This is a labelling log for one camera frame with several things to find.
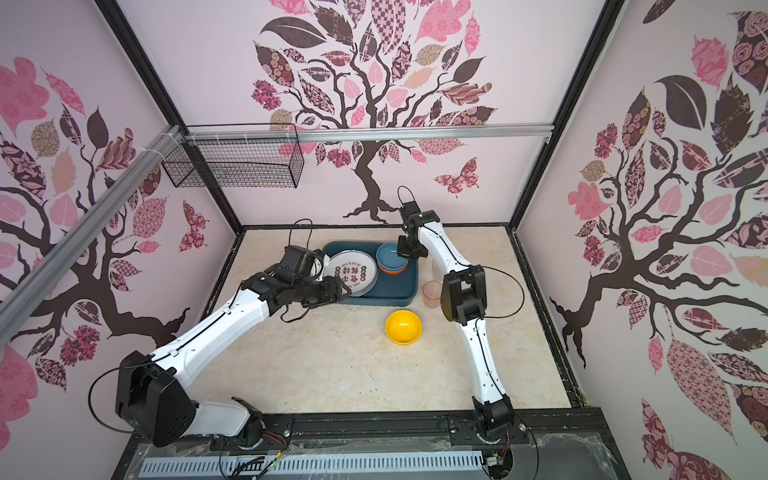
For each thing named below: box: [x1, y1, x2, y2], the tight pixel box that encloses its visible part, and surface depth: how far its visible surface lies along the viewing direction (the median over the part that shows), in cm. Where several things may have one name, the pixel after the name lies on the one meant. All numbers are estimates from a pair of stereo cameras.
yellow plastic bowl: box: [384, 309, 423, 345], surface depth 92 cm
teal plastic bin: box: [322, 242, 419, 307], surface depth 100 cm
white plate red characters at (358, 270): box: [323, 250, 379, 297], surface depth 105 cm
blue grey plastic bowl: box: [376, 242, 409, 271], surface depth 104 cm
